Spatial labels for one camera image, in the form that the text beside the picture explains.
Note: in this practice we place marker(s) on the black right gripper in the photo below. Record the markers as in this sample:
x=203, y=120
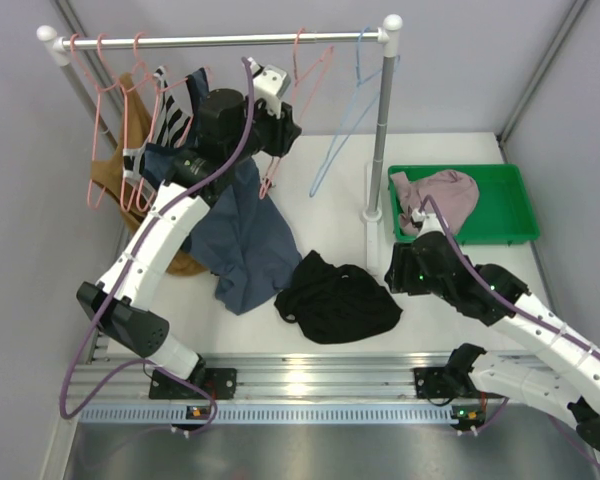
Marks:
x=399, y=275

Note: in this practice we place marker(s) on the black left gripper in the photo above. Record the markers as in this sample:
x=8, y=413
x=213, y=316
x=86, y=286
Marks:
x=284, y=133

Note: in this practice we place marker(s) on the pink wire hanger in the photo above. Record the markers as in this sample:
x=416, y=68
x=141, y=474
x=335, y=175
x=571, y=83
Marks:
x=323, y=64

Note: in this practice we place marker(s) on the black tank top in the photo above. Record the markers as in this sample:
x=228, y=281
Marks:
x=336, y=304

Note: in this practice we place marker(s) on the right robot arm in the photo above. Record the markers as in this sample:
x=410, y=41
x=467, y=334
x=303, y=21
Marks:
x=570, y=388

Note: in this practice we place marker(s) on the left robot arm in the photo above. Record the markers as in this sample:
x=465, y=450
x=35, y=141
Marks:
x=119, y=302

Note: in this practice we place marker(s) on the striped tank top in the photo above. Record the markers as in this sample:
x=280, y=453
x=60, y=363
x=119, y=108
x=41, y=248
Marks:
x=169, y=128

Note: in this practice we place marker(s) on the blue tank top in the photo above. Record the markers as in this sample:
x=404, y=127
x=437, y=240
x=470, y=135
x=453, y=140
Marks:
x=244, y=241

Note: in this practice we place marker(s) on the pink hanger with blue top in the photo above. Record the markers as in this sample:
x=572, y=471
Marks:
x=189, y=93

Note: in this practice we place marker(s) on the brown tank top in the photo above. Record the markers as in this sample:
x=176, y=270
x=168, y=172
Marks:
x=108, y=174

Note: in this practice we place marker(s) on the pink hanger with striped top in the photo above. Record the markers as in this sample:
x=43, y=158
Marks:
x=142, y=78

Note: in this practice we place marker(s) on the pink hanger with brown top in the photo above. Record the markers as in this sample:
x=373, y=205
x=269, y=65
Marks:
x=98, y=122

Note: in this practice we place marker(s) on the pink crumpled garment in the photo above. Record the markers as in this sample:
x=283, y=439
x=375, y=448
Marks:
x=455, y=193

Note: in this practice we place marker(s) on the green plastic tray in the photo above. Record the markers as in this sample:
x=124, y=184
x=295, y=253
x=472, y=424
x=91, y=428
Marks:
x=503, y=214

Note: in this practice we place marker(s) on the silver clothes rack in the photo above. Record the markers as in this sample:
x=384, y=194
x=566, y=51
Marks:
x=59, y=50

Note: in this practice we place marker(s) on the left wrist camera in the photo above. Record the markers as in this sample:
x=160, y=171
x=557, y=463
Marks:
x=270, y=84

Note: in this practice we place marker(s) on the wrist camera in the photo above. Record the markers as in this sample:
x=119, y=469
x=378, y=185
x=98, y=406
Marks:
x=425, y=223
x=270, y=84

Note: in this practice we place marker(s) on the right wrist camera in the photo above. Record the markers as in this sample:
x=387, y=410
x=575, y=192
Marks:
x=425, y=223

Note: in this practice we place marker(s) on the light blue wire hanger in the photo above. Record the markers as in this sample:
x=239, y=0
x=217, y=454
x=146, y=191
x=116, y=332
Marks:
x=389, y=40

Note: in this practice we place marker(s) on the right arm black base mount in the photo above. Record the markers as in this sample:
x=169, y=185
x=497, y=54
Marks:
x=451, y=381

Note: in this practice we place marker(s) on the aluminium mounting rail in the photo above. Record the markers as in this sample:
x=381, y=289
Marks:
x=277, y=378

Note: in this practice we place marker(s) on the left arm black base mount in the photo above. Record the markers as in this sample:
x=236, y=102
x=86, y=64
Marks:
x=219, y=383

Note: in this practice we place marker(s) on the perforated cable duct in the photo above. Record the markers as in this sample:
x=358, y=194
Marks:
x=280, y=414

